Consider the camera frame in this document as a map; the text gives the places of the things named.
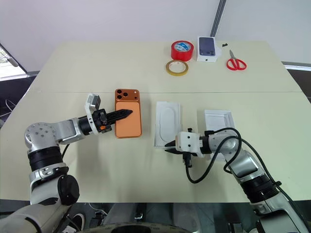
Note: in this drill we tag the white box with phone print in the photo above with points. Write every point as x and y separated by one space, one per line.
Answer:
207 48

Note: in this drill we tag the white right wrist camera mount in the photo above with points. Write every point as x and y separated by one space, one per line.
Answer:
188 142

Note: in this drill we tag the black and white shoe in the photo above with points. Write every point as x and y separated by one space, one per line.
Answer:
75 222

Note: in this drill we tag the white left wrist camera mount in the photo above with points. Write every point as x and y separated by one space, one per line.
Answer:
90 104

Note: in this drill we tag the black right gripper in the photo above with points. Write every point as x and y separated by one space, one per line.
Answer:
189 154

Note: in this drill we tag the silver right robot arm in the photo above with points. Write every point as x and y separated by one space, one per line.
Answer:
245 165

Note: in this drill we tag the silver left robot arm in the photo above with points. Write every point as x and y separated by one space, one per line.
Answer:
63 129

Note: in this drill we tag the white phone box lid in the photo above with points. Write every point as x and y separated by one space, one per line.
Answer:
218 120

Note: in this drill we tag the white phone box base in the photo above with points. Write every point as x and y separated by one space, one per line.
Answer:
168 121

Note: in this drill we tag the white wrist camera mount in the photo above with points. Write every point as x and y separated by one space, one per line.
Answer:
188 142
90 104

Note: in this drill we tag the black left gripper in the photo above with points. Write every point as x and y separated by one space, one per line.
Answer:
104 121

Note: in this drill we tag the orange smartphone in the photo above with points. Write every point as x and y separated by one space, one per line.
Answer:
128 121

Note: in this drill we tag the red tape roll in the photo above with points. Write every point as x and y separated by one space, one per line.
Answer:
181 54

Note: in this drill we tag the yellow tape roll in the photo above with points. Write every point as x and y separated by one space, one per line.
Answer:
170 70

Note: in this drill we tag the grey wall rail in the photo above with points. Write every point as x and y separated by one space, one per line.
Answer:
218 17

